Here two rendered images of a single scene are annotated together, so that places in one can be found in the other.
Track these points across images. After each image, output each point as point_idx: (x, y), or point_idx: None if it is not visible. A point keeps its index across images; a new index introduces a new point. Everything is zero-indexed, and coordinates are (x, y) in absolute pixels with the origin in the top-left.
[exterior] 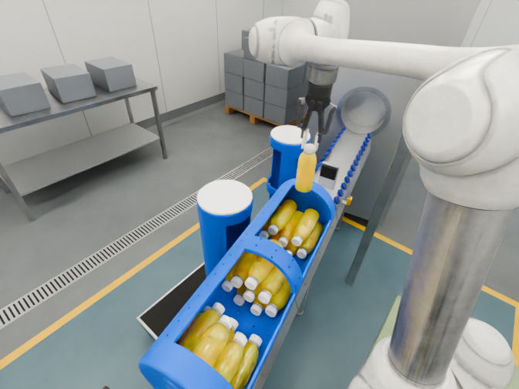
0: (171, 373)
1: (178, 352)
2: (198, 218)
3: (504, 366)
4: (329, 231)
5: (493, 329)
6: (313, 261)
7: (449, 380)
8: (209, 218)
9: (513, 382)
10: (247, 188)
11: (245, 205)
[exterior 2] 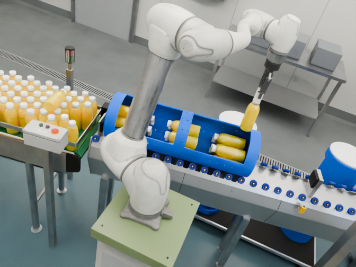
0: (115, 94)
1: (123, 95)
2: None
3: (142, 171)
4: (257, 197)
5: (161, 172)
6: (220, 185)
7: (126, 139)
8: None
9: (159, 256)
10: None
11: None
